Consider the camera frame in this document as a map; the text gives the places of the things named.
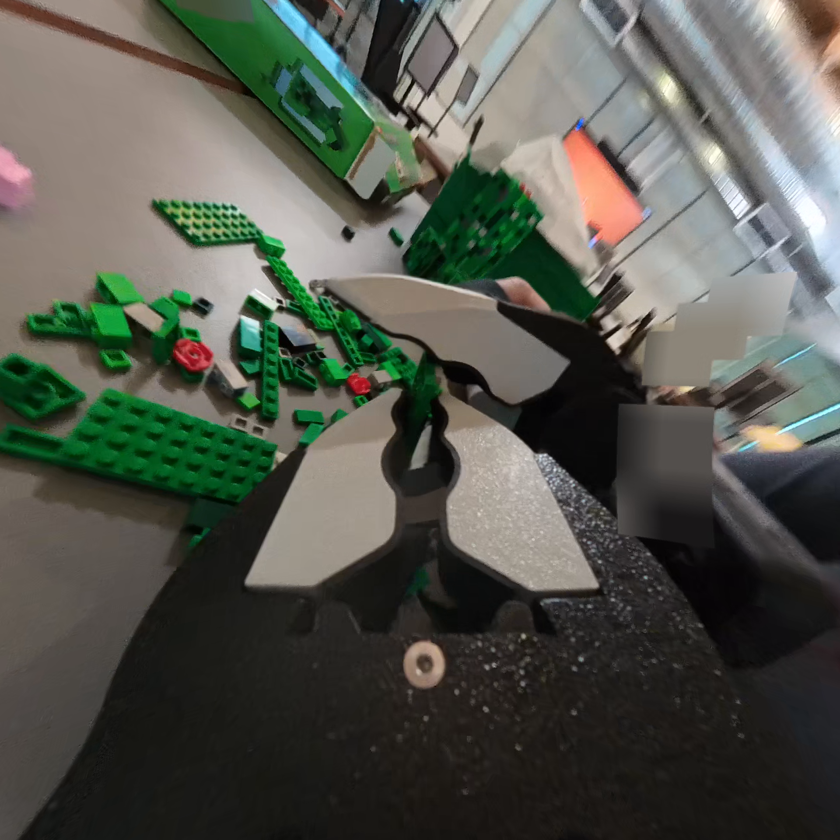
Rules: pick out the narrow green studded plate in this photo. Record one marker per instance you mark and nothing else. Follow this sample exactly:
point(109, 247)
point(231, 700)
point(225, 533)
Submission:
point(298, 292)

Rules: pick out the large green brick box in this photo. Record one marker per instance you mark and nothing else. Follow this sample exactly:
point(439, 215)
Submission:
point(472, 229)

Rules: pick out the green cardboard box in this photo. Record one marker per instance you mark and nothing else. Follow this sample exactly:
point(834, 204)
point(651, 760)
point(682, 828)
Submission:
point(262, 52)

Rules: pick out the green hollow brick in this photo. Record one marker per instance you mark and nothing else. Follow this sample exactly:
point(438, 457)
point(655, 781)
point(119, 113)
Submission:
point(36, 387)

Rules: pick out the white crumpled paper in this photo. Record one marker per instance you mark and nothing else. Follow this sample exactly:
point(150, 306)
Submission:
point(544, 170)

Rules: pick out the pink brick pig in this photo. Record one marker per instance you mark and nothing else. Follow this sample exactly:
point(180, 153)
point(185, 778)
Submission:
point(13, 180)

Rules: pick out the person's right hand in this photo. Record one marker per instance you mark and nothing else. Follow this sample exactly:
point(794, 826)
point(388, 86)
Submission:
point(522, 293)

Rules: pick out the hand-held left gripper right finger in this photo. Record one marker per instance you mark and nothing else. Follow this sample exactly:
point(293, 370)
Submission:
point(518, 518)

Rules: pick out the black brick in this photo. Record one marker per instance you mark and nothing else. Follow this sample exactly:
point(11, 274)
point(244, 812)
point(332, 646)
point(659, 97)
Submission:
point(298, 336)

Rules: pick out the silver ventilation duct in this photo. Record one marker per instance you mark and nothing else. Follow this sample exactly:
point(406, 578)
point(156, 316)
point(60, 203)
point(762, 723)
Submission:
point(741, 98)

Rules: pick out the person's dark ribbed sweater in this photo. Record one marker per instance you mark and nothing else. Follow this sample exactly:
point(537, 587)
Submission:
point(800, 485)

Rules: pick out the pile of green bricks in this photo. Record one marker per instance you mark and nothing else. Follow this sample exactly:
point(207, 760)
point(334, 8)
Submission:
point(108, 325)

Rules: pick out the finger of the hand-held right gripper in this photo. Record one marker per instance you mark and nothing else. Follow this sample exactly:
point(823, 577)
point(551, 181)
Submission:
point(459, 328)
point(492, 407)

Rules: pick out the red round brick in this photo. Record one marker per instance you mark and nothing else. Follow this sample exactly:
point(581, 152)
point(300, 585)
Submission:
point(192, 354)
point(358, 384)

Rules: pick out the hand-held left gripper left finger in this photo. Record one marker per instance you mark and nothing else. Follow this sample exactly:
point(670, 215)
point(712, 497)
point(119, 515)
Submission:
point(328, 518)

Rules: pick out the grey desk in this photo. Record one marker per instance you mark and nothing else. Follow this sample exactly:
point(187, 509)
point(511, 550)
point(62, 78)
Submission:
point(98, 131)

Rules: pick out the checkered green brick plate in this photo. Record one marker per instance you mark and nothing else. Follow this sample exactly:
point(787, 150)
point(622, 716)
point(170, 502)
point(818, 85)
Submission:
point(423, 394)

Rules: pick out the dark screen on stand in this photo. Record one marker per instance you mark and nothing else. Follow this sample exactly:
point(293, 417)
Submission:
point(430, 56)

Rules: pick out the small green brick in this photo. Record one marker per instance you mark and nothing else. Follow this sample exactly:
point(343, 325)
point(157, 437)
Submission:
point(396, 236)

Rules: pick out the large orange screen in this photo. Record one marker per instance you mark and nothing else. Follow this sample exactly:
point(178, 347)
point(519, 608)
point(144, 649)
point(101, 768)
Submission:
point(600, 190)

